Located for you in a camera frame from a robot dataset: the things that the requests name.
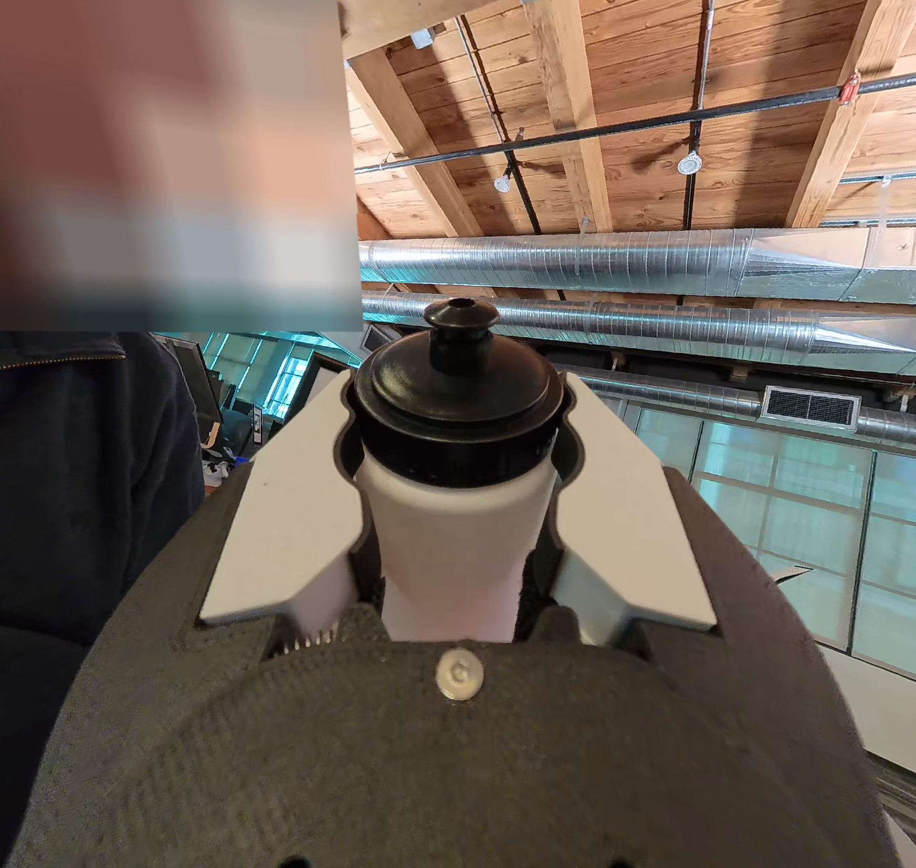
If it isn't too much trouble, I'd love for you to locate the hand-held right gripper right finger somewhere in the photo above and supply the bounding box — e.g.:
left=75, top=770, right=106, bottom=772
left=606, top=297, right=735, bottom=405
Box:
left=550, top=373, right=718, bottom=634

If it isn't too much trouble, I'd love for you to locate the white bottle with black cap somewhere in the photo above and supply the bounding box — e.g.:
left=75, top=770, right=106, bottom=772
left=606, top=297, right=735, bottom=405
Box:
left=350, top=296, right=568, bottom=644

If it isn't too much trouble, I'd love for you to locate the silver ventilation duct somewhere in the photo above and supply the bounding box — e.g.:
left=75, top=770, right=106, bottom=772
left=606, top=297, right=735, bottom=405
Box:
left=358, top=227, right=916, bottom=448

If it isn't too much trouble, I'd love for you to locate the white vent grille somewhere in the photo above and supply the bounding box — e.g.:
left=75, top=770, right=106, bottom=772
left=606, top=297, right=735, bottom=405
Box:
left=759, top=385, right=864, bottom=434

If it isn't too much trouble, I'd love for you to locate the black ceiling pipe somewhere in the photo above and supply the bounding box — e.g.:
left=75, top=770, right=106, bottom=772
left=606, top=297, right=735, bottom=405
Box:
left=354, top=73, right=916, bottom=178

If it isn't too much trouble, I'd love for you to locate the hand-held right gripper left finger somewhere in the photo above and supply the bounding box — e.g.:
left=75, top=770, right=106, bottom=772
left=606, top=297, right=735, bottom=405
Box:
left=199, top=371, right=377, bottom=626

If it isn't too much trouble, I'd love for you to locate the person's dark clothing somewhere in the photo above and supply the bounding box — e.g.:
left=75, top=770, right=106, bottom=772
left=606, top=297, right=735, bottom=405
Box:
left=0, top=331, right=207, bottom=826

